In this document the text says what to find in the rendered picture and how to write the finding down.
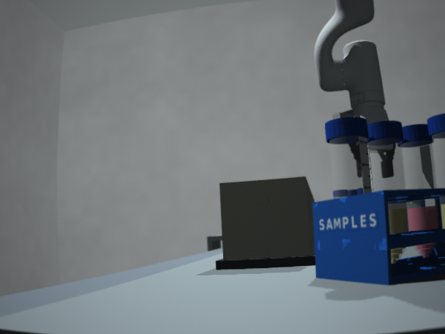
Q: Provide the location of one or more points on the blue tube rack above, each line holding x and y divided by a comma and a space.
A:
353, 241

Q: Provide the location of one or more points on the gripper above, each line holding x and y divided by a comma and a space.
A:
371, 112

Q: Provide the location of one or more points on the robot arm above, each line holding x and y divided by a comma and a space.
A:
362, 75

